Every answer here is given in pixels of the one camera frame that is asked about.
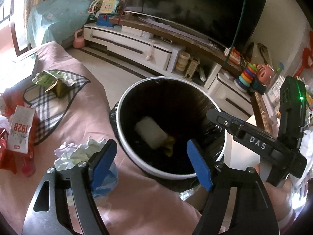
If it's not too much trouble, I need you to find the white cage ball toy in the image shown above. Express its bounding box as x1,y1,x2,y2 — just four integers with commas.
88,0,101,17

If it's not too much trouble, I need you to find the crumpled green drink carton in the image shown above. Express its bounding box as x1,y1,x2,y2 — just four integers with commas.
32,70,75,98

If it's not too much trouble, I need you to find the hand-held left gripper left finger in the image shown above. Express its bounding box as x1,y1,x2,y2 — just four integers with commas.
22,139,118,235

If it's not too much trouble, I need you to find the clear plastic sheet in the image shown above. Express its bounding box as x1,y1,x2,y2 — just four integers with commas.
178,185,202,201

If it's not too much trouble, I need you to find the rainbow stacking ring toy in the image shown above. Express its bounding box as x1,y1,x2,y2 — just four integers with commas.
234,64,257,93

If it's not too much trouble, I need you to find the colourful toy cash register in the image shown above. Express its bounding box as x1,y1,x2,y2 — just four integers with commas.
96,0,123,27

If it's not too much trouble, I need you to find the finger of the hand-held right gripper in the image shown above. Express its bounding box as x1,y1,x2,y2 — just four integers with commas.
206,108,245,138

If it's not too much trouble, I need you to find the yellow crumpled wrapper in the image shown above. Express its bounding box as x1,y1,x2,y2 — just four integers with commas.
164,136,176,156

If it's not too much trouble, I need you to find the red brown window frame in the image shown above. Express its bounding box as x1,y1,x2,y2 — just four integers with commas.
0,0,32,59

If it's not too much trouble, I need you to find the teal cloth cover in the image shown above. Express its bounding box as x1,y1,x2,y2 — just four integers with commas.
26,0,94,49

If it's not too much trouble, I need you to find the plaid cloth bib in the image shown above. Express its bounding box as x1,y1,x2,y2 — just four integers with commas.
23,69,91,146

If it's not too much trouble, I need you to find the pink pig toy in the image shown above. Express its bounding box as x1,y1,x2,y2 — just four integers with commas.
255,64,274,85

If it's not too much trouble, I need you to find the colourful xylophone toy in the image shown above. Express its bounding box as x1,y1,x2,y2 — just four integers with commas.
225,46,242,66

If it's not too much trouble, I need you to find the person's right hand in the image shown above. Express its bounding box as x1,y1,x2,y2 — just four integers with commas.
254,164,294,213

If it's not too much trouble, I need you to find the white television cabinet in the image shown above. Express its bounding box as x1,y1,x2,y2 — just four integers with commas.
83,16,255,118

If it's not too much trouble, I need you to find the black flat television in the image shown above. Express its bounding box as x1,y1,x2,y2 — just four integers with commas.
123,0,267,52

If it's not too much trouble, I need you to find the green thin hoop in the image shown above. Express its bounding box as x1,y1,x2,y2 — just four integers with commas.
225,0,248,64

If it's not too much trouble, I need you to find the white drawer lock strap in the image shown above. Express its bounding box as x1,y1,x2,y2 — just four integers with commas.
146,40,155,61

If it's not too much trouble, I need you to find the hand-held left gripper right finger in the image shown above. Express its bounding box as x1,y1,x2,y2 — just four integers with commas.
186,139,280,235

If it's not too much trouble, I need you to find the stack of yellow containers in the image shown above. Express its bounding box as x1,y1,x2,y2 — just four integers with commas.
176,51,191,72

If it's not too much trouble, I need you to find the black bin liner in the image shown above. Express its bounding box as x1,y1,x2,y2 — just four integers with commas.
109,78,227,177

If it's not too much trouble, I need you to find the red paper wall decoration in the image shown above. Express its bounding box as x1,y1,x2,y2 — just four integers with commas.
293,45,313,79

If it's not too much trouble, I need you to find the white tissue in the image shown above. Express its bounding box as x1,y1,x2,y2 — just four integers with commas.
54,138,108,172

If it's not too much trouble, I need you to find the white rimmed round trash bin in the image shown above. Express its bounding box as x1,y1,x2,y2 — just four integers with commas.
109,77,228,180

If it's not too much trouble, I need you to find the brown wooden post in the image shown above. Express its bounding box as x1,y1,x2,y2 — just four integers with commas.
254,92,272,133

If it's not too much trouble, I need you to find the wooden slatted toy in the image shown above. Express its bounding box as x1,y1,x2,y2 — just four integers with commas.
184,57,200,81

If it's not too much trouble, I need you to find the red and white carton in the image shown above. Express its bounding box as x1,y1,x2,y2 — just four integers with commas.
7,105,37,155

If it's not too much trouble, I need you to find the pink kettlebell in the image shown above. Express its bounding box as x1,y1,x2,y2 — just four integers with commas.
73,29,85,49

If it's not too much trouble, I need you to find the white flat box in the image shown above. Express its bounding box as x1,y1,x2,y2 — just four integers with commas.
121,25,143,37

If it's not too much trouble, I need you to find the pink blanket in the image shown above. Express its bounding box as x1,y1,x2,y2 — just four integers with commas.
0,41,203,235

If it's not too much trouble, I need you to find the red orange snack wrapper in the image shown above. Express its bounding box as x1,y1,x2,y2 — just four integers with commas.
0,92,41,177

